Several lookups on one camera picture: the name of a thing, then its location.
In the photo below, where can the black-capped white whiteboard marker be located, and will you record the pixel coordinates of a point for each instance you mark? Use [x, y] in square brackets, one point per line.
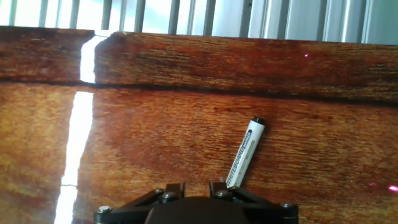
[245, 152]

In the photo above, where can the brown wooden board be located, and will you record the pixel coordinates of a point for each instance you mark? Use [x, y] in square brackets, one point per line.
[186, 124]

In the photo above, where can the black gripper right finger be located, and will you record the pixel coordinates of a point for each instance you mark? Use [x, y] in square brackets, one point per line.
[267, 213]

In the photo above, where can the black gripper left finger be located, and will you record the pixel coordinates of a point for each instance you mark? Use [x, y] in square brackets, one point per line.
[130, 211]

